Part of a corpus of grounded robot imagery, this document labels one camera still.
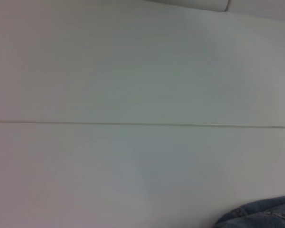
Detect blue denim shorts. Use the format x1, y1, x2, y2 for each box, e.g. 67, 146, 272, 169
212, 194, 285, 228

